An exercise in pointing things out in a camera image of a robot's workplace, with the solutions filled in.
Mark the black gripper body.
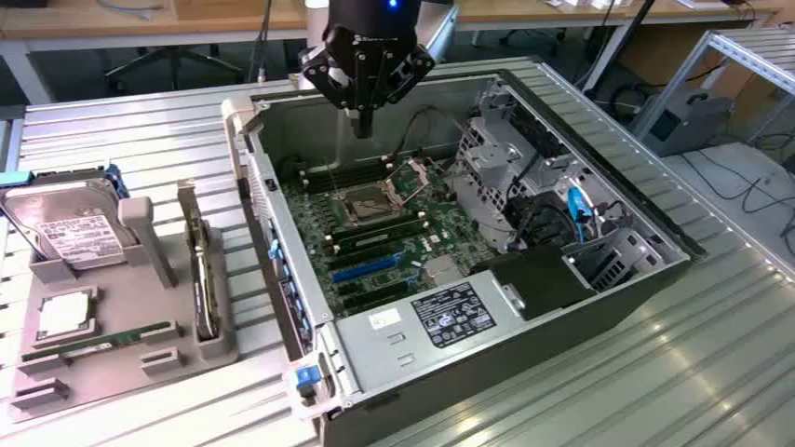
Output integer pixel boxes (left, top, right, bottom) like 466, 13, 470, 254
322, 0, 422, 107

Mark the black graphics card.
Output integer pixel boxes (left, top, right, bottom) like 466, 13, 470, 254
175, 180, 225, 339

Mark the black office chair base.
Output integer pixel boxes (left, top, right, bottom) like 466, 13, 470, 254
102, 44, 247, 92
471, 26, 569, 50

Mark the brown cardboard box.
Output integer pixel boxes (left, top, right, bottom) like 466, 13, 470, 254
175, 0, 269, 22

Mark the thin socket locking lever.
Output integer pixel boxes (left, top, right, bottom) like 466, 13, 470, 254
325, 156, 345, 199

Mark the metal socket cover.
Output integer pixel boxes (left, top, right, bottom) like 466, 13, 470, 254
379, 157, 431, 206

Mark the silver drive cage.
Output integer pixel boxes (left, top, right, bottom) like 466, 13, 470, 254
446, 81, 592, 255

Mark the CPU socket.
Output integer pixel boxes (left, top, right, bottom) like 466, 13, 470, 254
338, 183, 399, 225

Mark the green motherboard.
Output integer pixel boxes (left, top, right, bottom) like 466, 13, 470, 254
281, 153, 503, 318

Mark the green RAM stick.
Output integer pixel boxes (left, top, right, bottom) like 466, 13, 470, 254
22, 320, 173, 364
333, 222, 430, 256

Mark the black slanted pole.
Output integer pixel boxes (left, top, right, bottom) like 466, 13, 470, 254
584, 0, 660, 94

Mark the black expansion slot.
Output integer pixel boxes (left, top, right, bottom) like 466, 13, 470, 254
339, 281, 413, 312
326, 245, 399, 272

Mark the silver chipset heatsink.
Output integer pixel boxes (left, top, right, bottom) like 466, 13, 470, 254
425, 257, 469, 286

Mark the blue expansion slot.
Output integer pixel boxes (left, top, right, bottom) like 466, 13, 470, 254
331, 257, 401, 284

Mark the black plastic air shroud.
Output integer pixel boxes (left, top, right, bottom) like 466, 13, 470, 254
469, 244, 602, 322

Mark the silver hard disk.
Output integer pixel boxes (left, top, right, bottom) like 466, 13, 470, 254
0, 181, 142, 274

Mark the perforated metal disk bay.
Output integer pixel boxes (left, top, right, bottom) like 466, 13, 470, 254
562, 227, 664, 293

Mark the aluminium slat side table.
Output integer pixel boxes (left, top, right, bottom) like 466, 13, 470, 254
645, 25, 795, 145

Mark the grey parts rack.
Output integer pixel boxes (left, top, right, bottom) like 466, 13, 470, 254
10, 196, 242, 413

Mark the silver power supply unit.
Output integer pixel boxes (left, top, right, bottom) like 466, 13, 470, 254
321, 269, 534, 397

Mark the open black PC case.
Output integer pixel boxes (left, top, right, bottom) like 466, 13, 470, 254
221, 67, 712, 447

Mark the silver CPU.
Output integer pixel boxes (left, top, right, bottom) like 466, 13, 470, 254
35, 292, 95, 339

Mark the thin hanging grey cable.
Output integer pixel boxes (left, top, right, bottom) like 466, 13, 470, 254
253, 0, 279, 85

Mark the thin black wire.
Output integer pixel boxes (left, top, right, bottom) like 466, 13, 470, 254
397, 105, 466, 157

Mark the wooden desk white frame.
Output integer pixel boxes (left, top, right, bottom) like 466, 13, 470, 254
0, 0, 313, 106
453, 0, 785, 92

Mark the light blue network cable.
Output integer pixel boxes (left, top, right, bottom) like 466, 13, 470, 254
98, 0, 167, 20

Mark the black coiled cable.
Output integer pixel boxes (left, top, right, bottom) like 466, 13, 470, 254
608, 82, 654, 120

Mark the black power wire bundle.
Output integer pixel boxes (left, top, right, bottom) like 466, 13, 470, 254
502, 193, 580, 252

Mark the blue data wire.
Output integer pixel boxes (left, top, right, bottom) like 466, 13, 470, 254
566, 185, 592, 246

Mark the grey equipment box with handle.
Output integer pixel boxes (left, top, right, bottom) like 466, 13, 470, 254
630, 88, 738, 157

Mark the blue disk carrier bracket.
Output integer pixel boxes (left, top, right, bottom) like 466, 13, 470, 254
0, 160, 131, 201

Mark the black loose cable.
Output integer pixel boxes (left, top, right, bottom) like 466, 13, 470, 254
677, 132, 795, 215

